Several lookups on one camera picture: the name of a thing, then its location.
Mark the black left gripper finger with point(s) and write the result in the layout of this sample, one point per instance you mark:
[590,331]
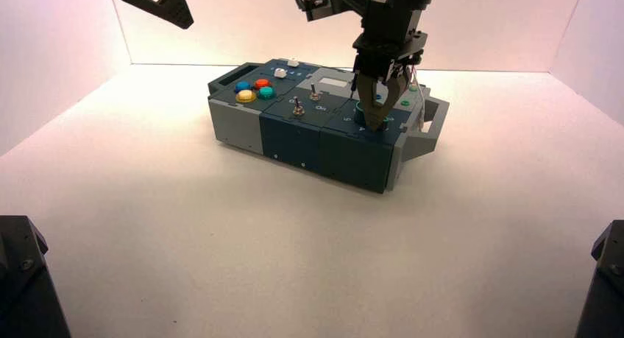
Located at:
[173,9]

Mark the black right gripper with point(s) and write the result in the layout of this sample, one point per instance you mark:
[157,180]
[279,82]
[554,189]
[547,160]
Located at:
[390,38]

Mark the green rotary knob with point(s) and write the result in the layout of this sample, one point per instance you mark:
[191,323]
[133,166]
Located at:
[359,112]

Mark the white label plate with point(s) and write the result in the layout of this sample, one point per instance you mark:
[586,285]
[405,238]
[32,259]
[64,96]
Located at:
[334,82]

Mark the blue grey control box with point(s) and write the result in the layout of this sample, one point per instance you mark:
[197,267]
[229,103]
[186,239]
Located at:
[292,136]

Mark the white slider cap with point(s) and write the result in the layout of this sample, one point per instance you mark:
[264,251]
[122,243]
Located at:
[292,62]
[279,73]

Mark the blue push button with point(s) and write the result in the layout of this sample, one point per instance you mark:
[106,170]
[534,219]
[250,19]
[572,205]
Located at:
[243,86]

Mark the yellow push button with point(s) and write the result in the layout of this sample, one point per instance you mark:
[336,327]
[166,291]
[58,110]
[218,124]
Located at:
[245,96]

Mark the red push button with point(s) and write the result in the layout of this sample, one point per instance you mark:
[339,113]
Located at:
[262,83]

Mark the teal push button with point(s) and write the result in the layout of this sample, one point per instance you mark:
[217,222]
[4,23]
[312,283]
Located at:
[266,93]

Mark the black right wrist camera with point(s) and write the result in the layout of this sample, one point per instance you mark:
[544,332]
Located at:
[322,4]

